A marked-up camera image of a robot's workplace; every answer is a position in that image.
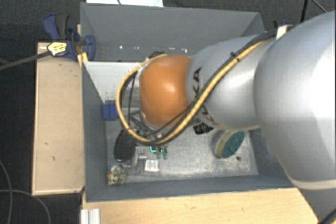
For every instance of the speckled brown toy animal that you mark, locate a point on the speckled brown toy animal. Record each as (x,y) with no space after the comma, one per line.
(116,175)

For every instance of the black oval object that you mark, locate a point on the black oval object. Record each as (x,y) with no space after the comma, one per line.
(123,147)

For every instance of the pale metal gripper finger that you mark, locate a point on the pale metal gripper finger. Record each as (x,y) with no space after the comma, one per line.
(151,165)
(140,151)

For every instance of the blue sponge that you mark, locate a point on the blue sponge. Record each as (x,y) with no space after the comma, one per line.
(109,111)

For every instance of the green and yellow round sponge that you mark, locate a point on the green and yellow round sponge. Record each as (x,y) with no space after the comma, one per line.
(231,144)

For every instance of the black cylinder on white bracket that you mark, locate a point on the black cylinder on white bracket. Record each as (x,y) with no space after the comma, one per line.
(202,129)

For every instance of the grey metal bin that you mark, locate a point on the grey metal bin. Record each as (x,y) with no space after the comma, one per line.
(162,31)

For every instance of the pale wood board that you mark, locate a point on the pale wood board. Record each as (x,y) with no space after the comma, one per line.
(57,126)

